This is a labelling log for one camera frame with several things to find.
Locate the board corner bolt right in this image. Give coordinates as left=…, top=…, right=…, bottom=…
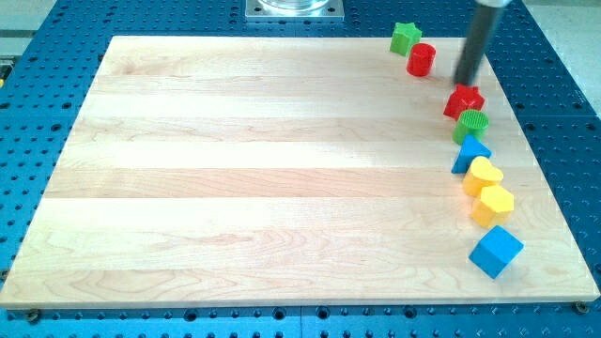
left=572, top=301, right=589, bottom=315

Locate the yellow heart block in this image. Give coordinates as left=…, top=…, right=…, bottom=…
left=462, top=156, right=504, bottom=197

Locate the red cylinder block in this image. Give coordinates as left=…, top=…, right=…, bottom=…
left=406, top=43, right=437, bottom=77

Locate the green cylinder block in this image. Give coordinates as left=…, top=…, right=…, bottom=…
left=452, top=109, right=489, bottom=146

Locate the wooden board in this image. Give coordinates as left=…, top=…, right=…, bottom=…
left=1, top=36, right=599, bottom=309

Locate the red star block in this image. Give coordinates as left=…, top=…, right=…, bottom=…
left=443, top=84, right=485, bottom=120

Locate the board corner bolt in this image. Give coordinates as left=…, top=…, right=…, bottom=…
left=572, top=301, right=589, bottom=315
left=24, top=309, right=41, bottom=324

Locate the board corner bolt left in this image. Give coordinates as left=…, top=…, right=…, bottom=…
left=24, top=309, right=41, bottom=324

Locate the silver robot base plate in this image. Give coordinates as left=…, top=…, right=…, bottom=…
left=244, top=0, right=345, bottom=21

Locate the green star block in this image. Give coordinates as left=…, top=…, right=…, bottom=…
left=389, top=23, right=423, bottom=56

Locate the blue triangle block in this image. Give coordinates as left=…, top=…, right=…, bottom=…
left=451, top=135, right=492, bottom=174

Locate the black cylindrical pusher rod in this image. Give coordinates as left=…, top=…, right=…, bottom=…
left=453, top=0, right=511, bottom=86

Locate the yellow hexagon block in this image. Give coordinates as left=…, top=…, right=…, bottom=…
left=470, top=185, right=515, bottom=228

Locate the blue cube block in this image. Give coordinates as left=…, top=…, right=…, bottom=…
left=469, top=225, right=524, bottom=279

